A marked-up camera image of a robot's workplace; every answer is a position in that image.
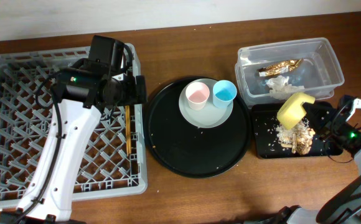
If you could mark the black rectangular tray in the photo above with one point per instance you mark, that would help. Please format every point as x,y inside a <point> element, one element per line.
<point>264,120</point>

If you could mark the grey dishwasher rack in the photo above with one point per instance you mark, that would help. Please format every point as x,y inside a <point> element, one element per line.
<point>114,163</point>

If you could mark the clear plastic bin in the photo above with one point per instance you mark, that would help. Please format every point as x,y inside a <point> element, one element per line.
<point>318,74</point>

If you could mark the grey plate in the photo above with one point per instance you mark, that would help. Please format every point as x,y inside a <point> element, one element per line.
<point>209,116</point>

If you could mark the round black tray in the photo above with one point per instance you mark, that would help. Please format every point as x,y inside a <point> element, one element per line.
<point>187,150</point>

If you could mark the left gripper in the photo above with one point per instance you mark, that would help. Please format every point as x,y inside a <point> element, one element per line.
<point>140,90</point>

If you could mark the blue cup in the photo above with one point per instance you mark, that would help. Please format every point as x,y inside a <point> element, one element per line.
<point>224,92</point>

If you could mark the yellow bowl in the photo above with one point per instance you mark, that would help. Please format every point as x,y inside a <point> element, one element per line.
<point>292,111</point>

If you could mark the pink cup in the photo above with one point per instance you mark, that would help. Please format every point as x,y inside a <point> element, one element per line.
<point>197,94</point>

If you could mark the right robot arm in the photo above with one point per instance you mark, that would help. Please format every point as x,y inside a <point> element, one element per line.
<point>345,207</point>

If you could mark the white napkin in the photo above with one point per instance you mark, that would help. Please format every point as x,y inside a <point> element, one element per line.
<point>281,89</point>

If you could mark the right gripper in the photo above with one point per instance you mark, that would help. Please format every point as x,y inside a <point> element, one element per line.
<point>325,117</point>

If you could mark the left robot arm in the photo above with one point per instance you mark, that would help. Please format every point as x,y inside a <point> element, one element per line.
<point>80,94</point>

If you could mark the food scraps pile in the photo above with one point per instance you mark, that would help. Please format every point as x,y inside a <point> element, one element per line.
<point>298,140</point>

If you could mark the gold foil wrapper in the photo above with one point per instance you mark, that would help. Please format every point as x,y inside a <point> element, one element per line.
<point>280,68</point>

